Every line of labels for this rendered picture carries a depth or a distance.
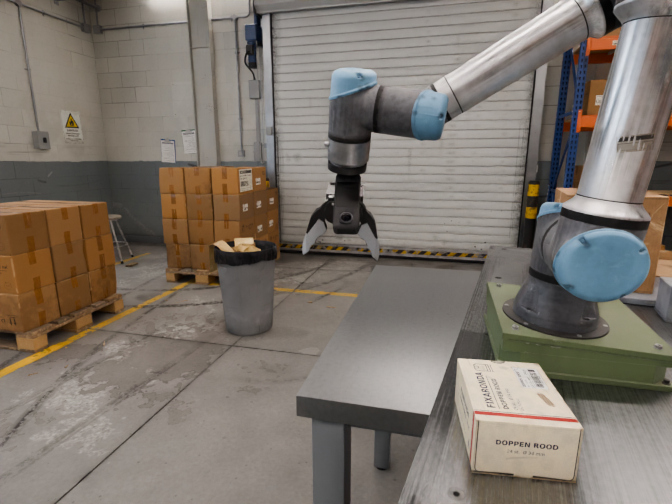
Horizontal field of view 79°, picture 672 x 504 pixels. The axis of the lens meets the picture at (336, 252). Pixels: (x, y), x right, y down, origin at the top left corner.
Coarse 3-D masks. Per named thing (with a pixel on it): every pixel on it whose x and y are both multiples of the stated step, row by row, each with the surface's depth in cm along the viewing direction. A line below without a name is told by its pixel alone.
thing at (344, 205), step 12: (336, 180) 73; (348, 180) 73; (360, 180) 73; (336, 192) 72; (348, 192) 72; (360, 192) 72; (336, 204) 70; (348, 204) 70; (336, 216) 69; (348, 216) 69; (336, 228) 69; (348, 228) 69
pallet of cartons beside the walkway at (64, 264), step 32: (0, 224) 244; (32, 224) 260; (64, 224) 283; (96, 224) 311; (0, 256) 249; (32, 256) 261; (64, 256) 284; (96, 256) 311; (0, 288) 255; (32, 288) 262; (64, 288) 285; (96, 288) 313; (0, 320) 260; (32, 320) 263; (64, 320) 282; (32, 352) 262
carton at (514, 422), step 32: (480, 384) 58; (512, 384) 58; (544, 384) 58; (480, 416) 50; (512, 416) 50; (544, 416) 50; (480, 448) 50; (512, 448) 50; (544, 448) 49; (576, 448) 49
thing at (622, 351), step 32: (512, 288) 96; (512, 320) 79; (608, 320) 81; (640, 320) 81; (512, 352) 76; (544, 352) 73; (576, 352) 72; (608, 352) 70; (640, 352) 69; (608, 384) 71; (640, 384) 70
